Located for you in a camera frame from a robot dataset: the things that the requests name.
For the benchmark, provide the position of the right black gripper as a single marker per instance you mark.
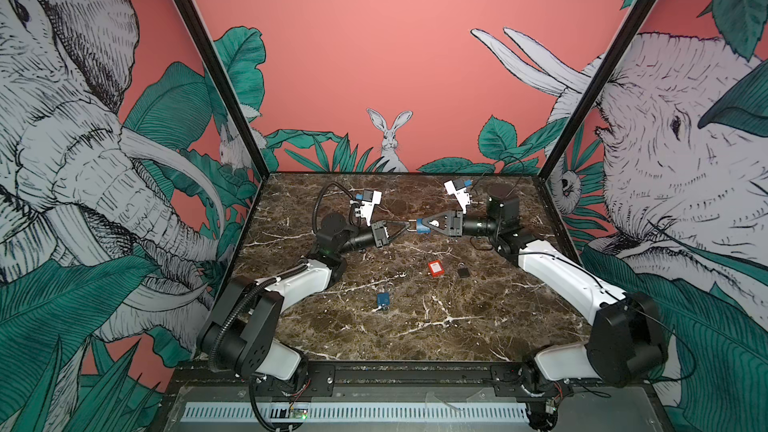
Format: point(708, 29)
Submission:
point(454, 225)

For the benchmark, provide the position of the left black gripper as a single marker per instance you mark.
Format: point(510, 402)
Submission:
point(380, 229)

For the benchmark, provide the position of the blue padlock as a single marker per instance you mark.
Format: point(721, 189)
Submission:
point(417, 226)
point(383, 301)

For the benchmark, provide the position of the red padlock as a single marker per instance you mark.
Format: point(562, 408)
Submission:
point(436, 269)

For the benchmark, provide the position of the black padlock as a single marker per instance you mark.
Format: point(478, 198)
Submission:
point(463, 272)

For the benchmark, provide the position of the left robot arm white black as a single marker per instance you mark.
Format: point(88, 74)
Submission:
point(239, 335)

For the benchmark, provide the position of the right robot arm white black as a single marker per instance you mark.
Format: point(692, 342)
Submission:
point(626, 340)

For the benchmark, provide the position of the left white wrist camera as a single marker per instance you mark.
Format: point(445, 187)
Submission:
point(365, 203)

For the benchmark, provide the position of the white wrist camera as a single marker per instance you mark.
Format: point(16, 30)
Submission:
point(365, 203)
point(460, 188)

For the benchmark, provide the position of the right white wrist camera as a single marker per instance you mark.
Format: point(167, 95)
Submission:
point(460, 188)

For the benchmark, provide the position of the black front mounting rail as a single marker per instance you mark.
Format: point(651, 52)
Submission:
point(506, 379)

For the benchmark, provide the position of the white slotted cable duct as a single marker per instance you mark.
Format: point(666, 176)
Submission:
point(352, 412)

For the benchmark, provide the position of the left black frame post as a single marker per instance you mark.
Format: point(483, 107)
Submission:
point(206, 48)

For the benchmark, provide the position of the black frame post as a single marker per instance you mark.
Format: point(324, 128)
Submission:
point(635, 18)
point(206, 48)

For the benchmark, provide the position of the right black frame post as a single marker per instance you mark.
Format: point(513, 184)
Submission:
point(635, 18)

